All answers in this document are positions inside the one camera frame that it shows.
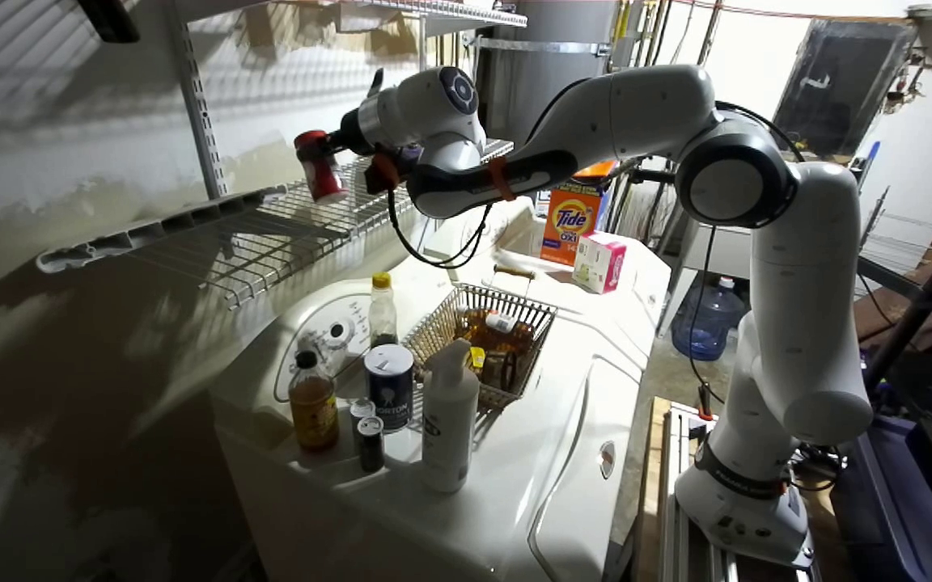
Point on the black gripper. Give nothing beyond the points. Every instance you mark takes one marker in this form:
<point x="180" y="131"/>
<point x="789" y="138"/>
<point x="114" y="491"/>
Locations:
<point x="359" y="131"/>

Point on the red container with label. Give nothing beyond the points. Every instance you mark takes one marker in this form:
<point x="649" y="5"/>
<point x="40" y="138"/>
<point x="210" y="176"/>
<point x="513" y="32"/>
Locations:
<point x="324" y="183"/>

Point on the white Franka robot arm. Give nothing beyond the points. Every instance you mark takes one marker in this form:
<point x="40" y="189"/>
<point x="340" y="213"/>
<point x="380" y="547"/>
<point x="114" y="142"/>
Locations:
<point x="792" y="278"/>

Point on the white board shelf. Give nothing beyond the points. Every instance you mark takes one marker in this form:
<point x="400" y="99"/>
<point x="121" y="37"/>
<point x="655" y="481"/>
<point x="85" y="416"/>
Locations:
<point x="455" y="14"/>

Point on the clear bottle yellow cap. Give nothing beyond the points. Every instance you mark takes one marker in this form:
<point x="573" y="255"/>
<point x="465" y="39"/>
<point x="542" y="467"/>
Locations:
<point x="385" y="319"/>

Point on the grey cylindrical tank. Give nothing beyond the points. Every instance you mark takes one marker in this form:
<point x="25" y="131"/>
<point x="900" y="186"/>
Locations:
<point x="553" y="37"/>

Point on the dark bottle white cap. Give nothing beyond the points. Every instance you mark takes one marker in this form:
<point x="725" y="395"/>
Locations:
<point x="507" y="328"/>

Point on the orange detergent box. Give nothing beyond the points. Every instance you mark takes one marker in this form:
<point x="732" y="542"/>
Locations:
<point x="572" y="226"/>

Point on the small dark bottle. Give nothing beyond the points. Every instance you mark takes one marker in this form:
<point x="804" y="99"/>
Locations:
<point x="369" y="447"/>
<point x="361" y="412"/>

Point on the amber bottle black cap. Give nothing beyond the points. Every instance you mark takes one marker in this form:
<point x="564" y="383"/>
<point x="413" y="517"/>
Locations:
<point x="314" y="416"/>

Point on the brown bottle with label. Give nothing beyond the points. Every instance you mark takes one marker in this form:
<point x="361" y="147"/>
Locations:
<point x="493" y="367"/>

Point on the pink and white box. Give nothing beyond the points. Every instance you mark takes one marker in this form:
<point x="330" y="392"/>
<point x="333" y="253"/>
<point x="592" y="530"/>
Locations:
<point x="600" y="263"/>

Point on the white lotion bottle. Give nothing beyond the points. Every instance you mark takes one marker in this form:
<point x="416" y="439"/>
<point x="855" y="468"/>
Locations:
<point x="450" y="430"/>

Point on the white washing machine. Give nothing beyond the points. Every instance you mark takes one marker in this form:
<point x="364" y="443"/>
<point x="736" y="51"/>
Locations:
<point x="553" y="452"/>

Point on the blue water jug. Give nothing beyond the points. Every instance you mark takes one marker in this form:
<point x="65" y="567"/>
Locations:
<point x="710" y="319"/>

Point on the wooden platform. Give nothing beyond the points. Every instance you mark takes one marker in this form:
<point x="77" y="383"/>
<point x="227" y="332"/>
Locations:
<point x="655" y="487"/>

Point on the black flat panel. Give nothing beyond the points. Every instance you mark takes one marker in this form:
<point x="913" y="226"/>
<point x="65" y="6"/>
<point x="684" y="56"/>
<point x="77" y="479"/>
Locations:
<point x="844" y="82"/>

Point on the blue storage bin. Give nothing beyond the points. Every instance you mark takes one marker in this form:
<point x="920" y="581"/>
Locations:
<point x="898" y="528"/>

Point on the metal shelf upright rail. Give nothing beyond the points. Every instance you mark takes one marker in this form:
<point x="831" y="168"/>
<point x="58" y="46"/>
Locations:
<point x="199" y="107"/>

